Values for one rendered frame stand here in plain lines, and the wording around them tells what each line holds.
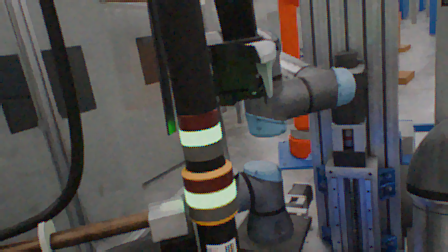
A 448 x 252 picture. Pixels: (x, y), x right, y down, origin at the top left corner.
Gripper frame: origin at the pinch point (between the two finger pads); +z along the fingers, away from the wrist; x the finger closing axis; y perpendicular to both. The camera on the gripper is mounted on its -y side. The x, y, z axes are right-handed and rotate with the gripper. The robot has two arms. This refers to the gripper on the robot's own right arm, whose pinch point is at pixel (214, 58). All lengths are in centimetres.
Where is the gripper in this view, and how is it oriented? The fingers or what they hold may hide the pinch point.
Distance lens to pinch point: 35.3
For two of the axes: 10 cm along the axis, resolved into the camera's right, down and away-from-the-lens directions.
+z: -2.4, 3.0, -9.2
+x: -9.6, 0.8, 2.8
